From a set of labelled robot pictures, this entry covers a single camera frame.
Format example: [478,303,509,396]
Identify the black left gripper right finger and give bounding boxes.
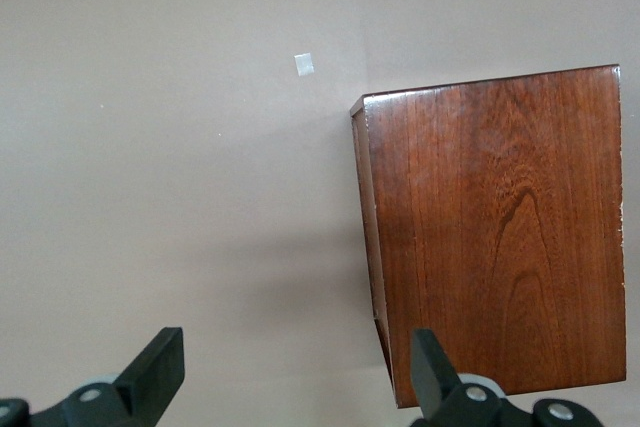
[409,327,506,427]

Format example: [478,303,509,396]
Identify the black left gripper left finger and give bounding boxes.
[29,326,186,427]

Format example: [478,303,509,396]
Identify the dark brown wooden cabinet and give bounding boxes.
[348,64,628,409]

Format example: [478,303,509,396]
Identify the small clear tape piece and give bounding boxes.
[293,52,315,77]

